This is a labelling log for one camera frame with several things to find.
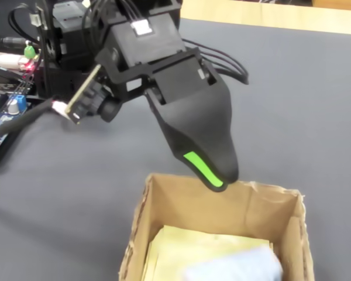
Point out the yellow padded envelope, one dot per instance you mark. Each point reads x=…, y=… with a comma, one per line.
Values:
x=193, y=243

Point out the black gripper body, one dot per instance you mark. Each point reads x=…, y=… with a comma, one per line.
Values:
x=181, y=76

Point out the blue circuit board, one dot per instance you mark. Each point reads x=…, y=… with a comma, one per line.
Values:
x=0, y=120

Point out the light blue cloth-wrapped block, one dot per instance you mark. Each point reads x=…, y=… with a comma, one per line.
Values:
x=237, y=263

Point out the driver board with green terminal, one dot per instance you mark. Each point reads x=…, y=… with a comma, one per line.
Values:
x=29, y=52

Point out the open brown cardboard box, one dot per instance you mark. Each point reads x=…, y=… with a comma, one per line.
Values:
x=222, y=210

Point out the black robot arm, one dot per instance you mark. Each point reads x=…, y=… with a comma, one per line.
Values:
x=143, y=41

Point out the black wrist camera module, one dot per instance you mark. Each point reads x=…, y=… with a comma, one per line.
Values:
x=87, y=99

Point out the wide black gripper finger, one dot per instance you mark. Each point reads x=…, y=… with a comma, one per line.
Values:
x=210, y=126

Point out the green-padded black gripper finger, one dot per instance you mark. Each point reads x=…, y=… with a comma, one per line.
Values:
x=193, y=159

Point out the grey table mat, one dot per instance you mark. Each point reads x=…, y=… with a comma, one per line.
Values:
x=76, y=190

